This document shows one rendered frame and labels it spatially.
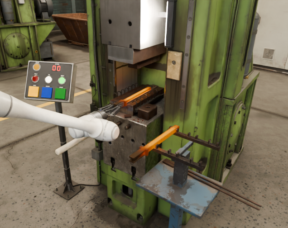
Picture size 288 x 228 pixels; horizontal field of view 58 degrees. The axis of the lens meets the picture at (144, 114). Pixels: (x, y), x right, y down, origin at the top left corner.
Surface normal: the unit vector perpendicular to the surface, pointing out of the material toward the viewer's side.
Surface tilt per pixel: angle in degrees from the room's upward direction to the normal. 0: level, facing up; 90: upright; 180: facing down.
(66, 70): 60
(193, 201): 0
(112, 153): 90
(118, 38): 90
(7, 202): 0
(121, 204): 90
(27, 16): 79
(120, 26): 90
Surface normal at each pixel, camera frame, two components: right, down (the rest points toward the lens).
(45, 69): -0.11, -0.07
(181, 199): 0.02, -0.90
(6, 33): 0.68, 0.33
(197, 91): -0.55, 0.36
